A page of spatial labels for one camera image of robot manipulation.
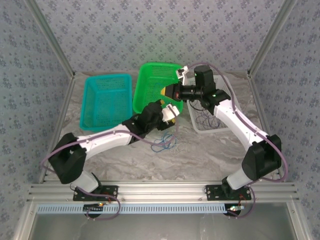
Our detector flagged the thin blue cable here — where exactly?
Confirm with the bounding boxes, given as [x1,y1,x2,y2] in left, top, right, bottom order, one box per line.
[150,81,180,153]

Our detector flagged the white plastic basket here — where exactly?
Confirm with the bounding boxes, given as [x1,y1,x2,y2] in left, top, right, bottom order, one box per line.
[186,73,241,133]

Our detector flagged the thin purple cable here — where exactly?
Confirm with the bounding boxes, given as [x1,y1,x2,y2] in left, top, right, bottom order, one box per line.
[189,99,226,130]

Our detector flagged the green plastic basket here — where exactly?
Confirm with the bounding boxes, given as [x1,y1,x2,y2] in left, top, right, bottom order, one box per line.
[132,61,185,121]

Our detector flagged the teal plastic basket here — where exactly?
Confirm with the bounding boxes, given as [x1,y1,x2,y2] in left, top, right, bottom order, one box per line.
[79,73,133,133]

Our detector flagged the small black circuit board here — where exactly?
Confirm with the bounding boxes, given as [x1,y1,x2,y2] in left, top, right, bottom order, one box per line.
[83,203,105,214]
[226,204,245,216]

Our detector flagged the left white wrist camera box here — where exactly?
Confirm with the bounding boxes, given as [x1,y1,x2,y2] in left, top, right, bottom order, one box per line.
[161,104,181,123]

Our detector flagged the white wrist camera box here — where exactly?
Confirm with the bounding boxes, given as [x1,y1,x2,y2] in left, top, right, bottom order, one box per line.
[161,104,181,123]
[176,66,191,86]

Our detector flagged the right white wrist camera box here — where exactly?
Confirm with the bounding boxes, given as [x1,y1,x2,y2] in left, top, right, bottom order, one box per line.
[176,66,191,86]

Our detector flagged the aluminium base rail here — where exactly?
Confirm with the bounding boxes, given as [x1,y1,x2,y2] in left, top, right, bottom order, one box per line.
[26,181,300,204]

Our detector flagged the aluminium table side rail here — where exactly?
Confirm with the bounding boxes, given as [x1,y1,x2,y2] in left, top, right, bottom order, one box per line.
[39,74,76,185]
[247,72,286,182]

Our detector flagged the aluminium frame post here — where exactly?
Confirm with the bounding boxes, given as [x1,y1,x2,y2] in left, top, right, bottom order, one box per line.
[246,0,299,80]
[24,0,76,80]

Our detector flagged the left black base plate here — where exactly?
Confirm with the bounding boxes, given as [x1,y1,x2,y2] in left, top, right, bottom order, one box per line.
[72,185,119,202]

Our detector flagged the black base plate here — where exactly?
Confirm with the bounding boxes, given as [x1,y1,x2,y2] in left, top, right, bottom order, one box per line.
[205,184,252,202]
[72,185,119,202]

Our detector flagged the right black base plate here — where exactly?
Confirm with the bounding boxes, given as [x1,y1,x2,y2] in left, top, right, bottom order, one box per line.
[205,184,252,202]

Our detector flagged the white slotted cable duct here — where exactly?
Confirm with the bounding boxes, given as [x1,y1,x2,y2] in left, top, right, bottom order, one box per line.
[36,203,227,215]

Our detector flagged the left arm mauve harness cable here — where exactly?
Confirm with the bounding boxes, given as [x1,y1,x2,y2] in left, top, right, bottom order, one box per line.
[39,116,180,221]

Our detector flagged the arm mauve harness cable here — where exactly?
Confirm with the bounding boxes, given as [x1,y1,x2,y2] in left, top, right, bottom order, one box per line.
[39,116,180,221]
[188,62,289,220]

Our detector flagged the right arm mauve harness cable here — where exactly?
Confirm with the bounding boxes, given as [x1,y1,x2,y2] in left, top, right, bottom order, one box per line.
[188,62,289,220]

